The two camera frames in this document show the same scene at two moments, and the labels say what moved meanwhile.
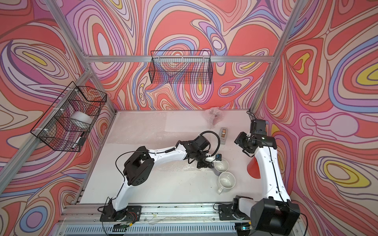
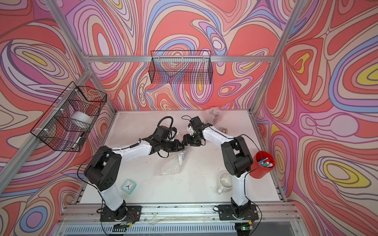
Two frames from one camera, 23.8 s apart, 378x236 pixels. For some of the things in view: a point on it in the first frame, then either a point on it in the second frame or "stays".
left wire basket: [66, 124] stays
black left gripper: [206, 164] -> [176, 143]
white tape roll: [82, 119] stays
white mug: [226, 182] stays
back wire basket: [181, 67] stays
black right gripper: [239, 140] -> [186, 139]
